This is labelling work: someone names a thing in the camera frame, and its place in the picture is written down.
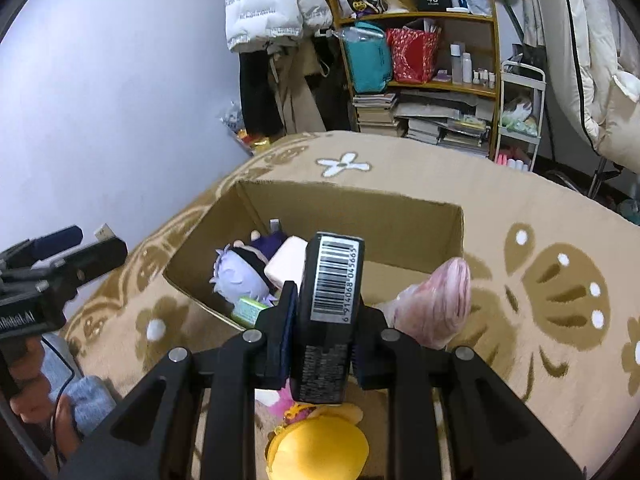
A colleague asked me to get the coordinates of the green tissue pack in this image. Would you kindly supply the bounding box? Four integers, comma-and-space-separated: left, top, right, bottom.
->
231, 297, 269, 328

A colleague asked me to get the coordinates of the purple haired plush doll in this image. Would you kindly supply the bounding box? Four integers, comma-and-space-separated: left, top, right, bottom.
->
209, 219, 286, 307

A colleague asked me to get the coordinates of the pink square plush cushion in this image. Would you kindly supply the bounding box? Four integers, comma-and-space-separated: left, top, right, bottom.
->
262, 232, 308, 292

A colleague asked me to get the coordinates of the black hanging garment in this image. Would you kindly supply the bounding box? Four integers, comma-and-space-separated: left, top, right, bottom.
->
239, 51, 283, 138

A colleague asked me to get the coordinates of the person's left hand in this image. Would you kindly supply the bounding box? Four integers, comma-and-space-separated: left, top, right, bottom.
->
9, 337, 80, 460

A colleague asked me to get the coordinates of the pink yarn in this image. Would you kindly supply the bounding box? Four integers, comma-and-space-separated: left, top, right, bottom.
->
375, 257, 471, 350

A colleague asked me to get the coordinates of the beige trench coat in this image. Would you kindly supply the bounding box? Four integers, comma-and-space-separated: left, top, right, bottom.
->
270, 39, 326, 134

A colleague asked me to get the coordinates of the stack of books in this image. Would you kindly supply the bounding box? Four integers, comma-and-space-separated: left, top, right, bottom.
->
352, 92, 407, 138

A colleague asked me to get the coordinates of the white puffer jacket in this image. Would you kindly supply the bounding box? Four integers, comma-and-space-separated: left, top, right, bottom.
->
224, 0, 332, 53

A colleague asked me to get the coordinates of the open cardboard box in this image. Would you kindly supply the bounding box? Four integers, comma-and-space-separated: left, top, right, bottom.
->
165, 180, 471, 349

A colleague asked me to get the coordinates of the black barcode box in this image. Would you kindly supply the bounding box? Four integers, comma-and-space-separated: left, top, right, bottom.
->
290, 232, 364, 404

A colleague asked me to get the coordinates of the red patterned gift bag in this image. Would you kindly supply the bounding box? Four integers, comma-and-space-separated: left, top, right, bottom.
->
386, 20, 442, 84

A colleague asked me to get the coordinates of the wooden shelf unit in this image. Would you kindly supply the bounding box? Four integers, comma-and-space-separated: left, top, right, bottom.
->
329, 0, 501, 158

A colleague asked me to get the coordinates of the teal tote bag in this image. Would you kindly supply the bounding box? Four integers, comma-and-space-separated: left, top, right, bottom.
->
335, 22, 393, 93

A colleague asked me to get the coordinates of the cream padded recliner chair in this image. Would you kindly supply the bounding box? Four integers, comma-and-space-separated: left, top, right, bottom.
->
537, 0, 639, 174

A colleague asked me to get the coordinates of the yellow plush toy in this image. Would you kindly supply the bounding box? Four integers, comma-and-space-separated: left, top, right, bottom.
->
265, 402, 369, 480

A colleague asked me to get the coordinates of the plastic bag of toys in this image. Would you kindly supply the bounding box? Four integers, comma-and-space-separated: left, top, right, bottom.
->
219, 101, 271, 156

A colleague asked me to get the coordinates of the white utility cart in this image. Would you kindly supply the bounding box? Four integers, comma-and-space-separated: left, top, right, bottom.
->
494, 60, 547, 172

